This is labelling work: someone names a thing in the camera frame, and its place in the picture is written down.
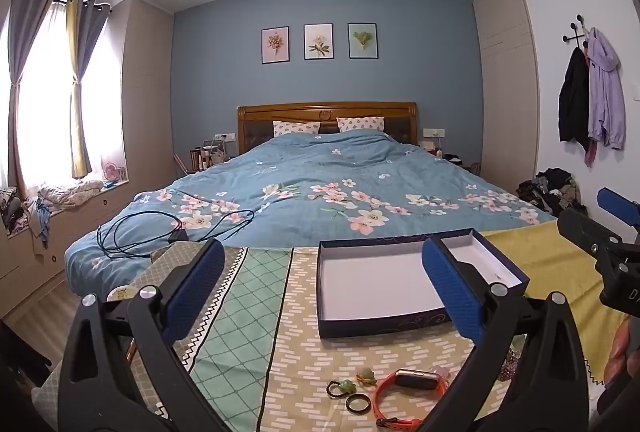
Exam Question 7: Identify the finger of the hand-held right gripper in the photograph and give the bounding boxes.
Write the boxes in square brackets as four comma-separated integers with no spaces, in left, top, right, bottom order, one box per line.
[556,208,627,263]
[596,188,640,233]

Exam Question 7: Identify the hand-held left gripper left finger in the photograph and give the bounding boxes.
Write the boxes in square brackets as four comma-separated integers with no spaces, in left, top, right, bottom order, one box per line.
[57,238,236,432]

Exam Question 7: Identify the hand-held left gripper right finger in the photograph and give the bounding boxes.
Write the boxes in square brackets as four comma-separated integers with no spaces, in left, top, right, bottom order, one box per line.
[421,238,591,432]

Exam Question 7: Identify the navy jewelry box tray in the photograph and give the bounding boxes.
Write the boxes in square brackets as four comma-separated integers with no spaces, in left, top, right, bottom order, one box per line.
[316,228,531,340]

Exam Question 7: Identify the maroon beaded bracelet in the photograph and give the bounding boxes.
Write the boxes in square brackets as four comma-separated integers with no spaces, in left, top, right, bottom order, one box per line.
[501,346,524,384]

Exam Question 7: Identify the orange smart watch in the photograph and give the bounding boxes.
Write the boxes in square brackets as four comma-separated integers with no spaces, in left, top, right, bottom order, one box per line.
[374,368,450,430]

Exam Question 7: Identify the ring with green bead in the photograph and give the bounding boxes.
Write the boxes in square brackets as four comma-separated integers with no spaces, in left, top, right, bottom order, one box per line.
[326,379,357,398]

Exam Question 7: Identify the person's right hand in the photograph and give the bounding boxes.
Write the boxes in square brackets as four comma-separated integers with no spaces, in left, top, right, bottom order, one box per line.
[603,317,633,385]

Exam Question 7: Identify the plain yellow cloth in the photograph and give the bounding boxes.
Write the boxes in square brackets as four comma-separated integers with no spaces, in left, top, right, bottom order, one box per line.
[482,217,631,385]

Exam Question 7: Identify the pile of dark clothes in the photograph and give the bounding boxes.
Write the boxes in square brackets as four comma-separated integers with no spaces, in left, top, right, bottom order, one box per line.
[516,168,588,215]

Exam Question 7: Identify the purple jacket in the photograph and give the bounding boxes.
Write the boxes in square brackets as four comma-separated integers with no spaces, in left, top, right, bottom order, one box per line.
[586,28,627,151]

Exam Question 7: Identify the black jacket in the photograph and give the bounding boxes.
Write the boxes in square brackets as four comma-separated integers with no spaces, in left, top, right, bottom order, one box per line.
[558,46,592,153]

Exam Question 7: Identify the beige window seat cabinet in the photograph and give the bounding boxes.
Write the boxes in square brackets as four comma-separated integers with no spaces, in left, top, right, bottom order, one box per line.
[0,182,133,307]

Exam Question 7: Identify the patchwork patterned cloth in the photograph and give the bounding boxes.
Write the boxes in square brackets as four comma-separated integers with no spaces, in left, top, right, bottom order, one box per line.
[30,239,531,432]

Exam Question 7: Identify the group of cosmetic bottles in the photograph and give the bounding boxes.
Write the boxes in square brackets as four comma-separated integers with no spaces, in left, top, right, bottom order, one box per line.
[187,134,231,173]

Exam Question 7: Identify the beige wardrobe beside coat hooks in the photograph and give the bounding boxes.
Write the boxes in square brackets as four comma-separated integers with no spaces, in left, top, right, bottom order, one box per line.
[474,0,541,200]

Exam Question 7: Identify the small pink fan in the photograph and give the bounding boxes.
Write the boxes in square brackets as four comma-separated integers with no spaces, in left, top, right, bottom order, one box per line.
[101,162,126,187]

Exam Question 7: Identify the pile of light clothes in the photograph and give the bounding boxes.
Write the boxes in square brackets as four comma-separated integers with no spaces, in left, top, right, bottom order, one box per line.
[37,179,105,213]

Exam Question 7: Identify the blue hanging garment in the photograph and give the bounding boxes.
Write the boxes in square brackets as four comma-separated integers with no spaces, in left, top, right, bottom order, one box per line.
[30,199,53,257]

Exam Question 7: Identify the blue floral duvet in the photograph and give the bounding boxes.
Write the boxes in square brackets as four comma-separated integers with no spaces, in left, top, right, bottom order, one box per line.
[64,129,558,297]

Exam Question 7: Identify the beige wardrobe beside window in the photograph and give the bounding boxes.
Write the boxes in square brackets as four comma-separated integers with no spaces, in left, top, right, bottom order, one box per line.
[122,0,176,195]

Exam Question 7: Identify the white dotted pillow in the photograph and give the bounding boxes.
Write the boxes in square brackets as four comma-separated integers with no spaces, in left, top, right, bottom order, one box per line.
[336,116,386,133]
[272,121,321,137]

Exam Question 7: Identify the yellow and grey curtain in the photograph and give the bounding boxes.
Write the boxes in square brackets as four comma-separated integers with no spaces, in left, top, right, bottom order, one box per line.
[65,0,111,180]

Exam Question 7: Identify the wooden bed headboard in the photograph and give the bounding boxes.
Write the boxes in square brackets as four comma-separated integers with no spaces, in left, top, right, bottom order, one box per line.
[236,102,418,157]

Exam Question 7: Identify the white sheer curtain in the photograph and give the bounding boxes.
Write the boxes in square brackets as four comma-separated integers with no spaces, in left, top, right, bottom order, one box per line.
[17,2,78,195]

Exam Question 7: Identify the pink flower framed picture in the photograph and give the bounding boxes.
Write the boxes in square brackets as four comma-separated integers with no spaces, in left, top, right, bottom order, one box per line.
[261,26,291,64]

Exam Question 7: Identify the green plant framed picture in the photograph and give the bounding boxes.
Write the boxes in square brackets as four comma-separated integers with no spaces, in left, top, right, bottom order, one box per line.
[347,22,378,59]

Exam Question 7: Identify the cream flower framed picture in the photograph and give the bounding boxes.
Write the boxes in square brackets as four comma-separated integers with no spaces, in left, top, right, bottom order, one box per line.
[303,24,334,61]

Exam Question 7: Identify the black cable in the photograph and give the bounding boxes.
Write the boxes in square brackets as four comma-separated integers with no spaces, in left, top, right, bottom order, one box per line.
[97,209,256,260]

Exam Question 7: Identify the black wall coat hooks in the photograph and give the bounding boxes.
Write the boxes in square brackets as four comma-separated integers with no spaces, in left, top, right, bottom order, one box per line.
[561,15,593,47]

